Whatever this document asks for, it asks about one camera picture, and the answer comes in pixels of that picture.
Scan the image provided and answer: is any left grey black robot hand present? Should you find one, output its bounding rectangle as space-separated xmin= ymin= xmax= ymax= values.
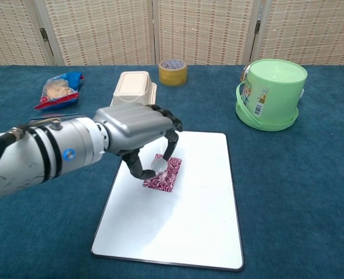
xmin=92 ymin=103 xmax=184 ymax=181

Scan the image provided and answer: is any white oval pebble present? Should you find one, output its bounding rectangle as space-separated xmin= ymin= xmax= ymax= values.
xmin=150 ymin=158 xmax=168 ymax=173

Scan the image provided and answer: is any pink patterned packet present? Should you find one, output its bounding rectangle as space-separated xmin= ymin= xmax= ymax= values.
xmin=142 ymin=152 xmax=183 ymax=194

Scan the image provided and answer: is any white board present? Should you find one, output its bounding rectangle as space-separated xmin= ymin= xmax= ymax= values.
xmin=90 ymin=131 xmax=245 ymax=272

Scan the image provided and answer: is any beige plastic food container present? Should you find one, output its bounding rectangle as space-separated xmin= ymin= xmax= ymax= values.
xmin=109 ymin=70 xmax=158 ymax=108

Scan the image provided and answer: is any yellow packing tape roll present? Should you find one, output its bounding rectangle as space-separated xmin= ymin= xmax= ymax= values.
xmin=158 ymin=59 xmax=188 ymax=87

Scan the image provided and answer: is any blue red snack bag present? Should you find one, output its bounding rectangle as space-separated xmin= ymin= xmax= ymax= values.
xmin=33 ymin=71 xmax=84 ymax=112

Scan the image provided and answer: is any woven folding screen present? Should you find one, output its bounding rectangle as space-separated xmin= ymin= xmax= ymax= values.
xmin=0 ymin=0 xmax=344 ymax=69

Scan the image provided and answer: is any teal fabric tablecloth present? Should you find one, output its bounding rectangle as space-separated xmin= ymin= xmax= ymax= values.
xmin=0 ymin=64 xmax=344 ymax=279

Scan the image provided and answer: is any green plastic bucket with handle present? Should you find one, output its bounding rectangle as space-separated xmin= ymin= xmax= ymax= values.
xmin=235 ymin=58 xmax=308 ymax=132

